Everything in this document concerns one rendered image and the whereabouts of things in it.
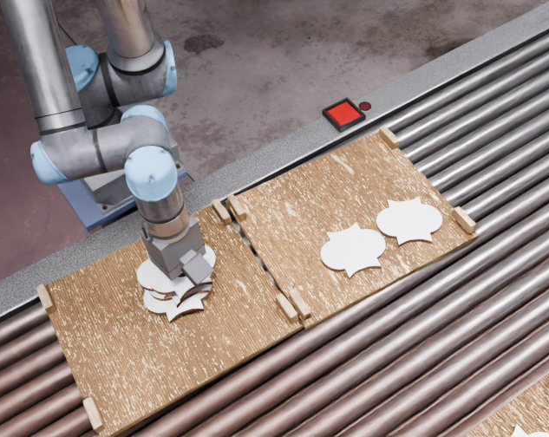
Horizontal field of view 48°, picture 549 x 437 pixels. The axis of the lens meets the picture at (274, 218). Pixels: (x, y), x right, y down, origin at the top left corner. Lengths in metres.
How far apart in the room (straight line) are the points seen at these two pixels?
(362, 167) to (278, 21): 2.03
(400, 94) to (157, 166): 0.82
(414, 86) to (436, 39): 1.65
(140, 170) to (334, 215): 0.51
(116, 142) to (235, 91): 1.97
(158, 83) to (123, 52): 0.10
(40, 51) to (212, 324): 0.57
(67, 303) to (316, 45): 2.21
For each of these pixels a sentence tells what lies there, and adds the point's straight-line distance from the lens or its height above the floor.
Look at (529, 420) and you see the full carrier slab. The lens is 1.18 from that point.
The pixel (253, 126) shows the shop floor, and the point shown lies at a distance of 2.81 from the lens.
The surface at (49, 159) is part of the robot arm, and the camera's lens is 1.05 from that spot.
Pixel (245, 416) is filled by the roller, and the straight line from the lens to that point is 1.15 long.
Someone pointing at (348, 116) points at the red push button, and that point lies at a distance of 1.52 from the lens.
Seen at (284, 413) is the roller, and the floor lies 0.92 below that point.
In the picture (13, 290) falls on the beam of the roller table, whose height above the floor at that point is 0.92.
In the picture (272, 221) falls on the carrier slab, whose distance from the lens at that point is 1.32.
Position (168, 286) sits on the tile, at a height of 1.00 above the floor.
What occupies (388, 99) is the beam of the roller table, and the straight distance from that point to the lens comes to 1.59.
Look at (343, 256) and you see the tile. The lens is 1.25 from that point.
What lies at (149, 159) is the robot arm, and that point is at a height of 1.31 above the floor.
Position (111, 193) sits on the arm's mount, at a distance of 1.45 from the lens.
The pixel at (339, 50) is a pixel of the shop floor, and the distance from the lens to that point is 3.17.
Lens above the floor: 2.01
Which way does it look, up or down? 54 degrees down
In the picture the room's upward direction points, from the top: 5 degrees counter-clockwise
